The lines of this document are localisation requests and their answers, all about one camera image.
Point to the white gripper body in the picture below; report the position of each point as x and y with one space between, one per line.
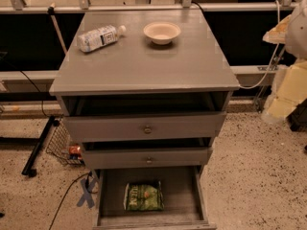
297 33

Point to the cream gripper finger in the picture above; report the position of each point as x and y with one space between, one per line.
277 34

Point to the green jalapeno chip bag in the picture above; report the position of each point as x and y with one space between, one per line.
143 197

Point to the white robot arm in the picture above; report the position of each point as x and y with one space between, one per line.
296 36

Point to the grey top drawer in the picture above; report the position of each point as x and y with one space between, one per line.
144 127

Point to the grey drawer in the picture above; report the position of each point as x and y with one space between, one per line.
145 158
144 127
184 207

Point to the grey wooden drawer cabinet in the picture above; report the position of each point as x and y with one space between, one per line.
145 112

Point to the grey bottom drawer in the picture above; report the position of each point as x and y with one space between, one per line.
184 207

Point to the grey middle drawer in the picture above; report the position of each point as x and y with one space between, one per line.
145 158

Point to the white paper bowl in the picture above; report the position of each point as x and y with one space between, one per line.
162 33

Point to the clear plastic water bottle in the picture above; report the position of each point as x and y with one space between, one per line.
99 38

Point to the orange can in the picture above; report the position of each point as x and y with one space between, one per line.
75 152

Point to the black metal stand leg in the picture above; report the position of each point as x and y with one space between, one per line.
28 169

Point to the wire mesh basket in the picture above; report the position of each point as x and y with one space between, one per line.
58 145

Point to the grey metal rail frame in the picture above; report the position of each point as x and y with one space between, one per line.
128 7

